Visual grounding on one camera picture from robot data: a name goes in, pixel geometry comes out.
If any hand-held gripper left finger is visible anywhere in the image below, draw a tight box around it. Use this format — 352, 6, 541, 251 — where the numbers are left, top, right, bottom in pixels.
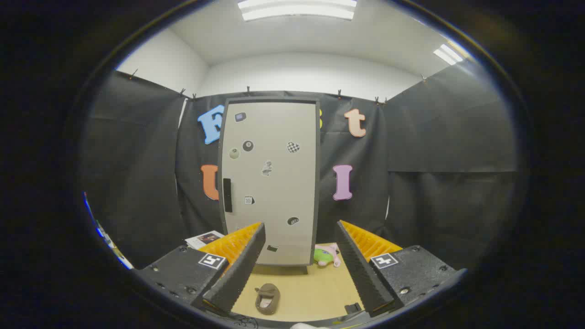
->
135, 222, 266, 316

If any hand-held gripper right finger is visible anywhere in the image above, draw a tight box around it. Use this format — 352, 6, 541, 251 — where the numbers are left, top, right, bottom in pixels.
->
336, 220, 468, 318

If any brown fuzzy shoe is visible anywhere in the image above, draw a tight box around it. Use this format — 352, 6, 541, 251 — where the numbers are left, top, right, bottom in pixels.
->
255, 283, 281, 316

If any grey shoe cabinet door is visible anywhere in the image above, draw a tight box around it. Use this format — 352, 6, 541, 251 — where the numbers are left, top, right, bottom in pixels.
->
219, 101, 318, 266

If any grey shoe cabinet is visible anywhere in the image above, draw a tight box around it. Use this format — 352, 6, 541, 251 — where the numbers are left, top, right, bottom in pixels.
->
217, 96, 322, 268

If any green pink plush toy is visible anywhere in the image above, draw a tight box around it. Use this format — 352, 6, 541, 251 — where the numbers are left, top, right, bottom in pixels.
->
314, 244, 341, 268

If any white book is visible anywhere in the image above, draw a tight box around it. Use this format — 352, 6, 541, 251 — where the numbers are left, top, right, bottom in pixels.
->
185, 230, 225, 250

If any black backdrop cloth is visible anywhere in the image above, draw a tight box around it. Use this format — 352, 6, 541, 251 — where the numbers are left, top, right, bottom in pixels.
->
82, 69, 519, 270

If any small ceiling light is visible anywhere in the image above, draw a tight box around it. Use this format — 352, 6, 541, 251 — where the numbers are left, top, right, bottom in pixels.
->
433, 43, 464, 66

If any long ceiling light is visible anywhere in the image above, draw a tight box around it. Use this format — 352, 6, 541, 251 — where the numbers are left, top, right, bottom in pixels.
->
238, 0, 358, 21

